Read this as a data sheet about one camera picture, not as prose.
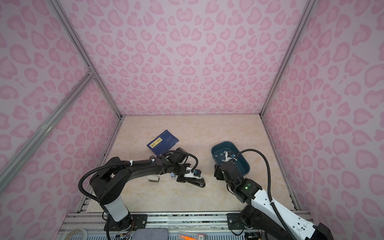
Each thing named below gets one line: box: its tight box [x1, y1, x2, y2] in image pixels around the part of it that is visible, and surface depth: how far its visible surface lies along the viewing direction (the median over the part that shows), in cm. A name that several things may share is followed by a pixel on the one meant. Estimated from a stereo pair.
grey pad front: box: [133, 228, 168, 240], surface depth 69 cm
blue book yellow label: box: [146, 129, 180, 156], surface depth 105 cm
